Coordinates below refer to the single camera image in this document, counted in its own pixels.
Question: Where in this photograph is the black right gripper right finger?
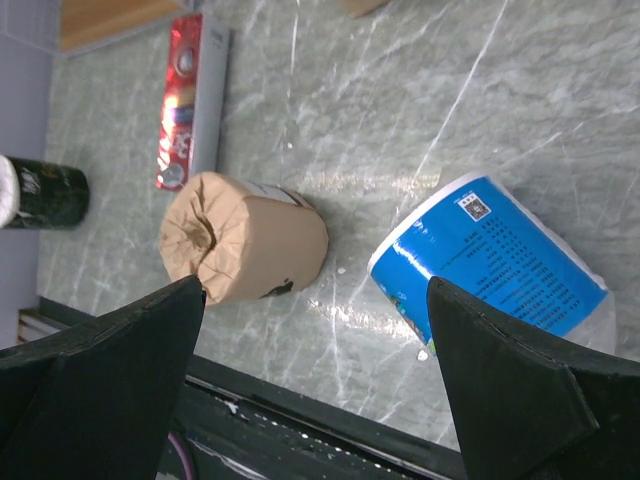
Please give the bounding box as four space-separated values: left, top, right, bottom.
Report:
427 277 639 479

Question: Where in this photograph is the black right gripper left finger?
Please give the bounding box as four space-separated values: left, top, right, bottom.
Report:
1 276 204 479

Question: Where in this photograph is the blue paper towel roll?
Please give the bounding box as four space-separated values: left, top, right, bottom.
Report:
368 173 617 354

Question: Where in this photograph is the black paper towel roll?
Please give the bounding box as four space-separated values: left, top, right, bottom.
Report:
1 155 90 230

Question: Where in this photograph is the brown paper towel roll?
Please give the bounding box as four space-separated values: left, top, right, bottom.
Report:
159 172 329 306

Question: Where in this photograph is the red toothpaste box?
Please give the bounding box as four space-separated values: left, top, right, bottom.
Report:
156 14 203 191

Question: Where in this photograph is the white wire wooden shelf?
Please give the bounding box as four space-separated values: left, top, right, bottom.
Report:
1 1 195 53

